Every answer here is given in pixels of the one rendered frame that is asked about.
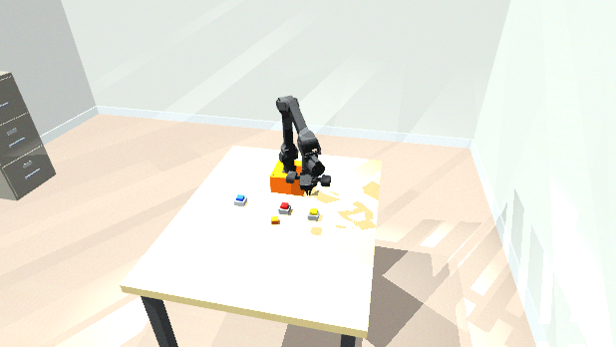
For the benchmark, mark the yellow button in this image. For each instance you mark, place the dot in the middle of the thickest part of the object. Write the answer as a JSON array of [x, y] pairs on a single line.
[[313, 214]]

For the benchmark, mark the red button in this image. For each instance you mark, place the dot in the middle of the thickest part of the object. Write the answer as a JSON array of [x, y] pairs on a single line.
[[284, 208]]

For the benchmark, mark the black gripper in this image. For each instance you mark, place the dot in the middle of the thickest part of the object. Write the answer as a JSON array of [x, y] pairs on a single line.
[[325, 180]]

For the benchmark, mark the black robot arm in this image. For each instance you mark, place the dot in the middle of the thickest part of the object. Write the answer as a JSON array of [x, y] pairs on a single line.
[[306, 142]]

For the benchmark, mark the blue button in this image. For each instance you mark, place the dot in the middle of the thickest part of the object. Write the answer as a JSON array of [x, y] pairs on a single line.
[[240, 200]]

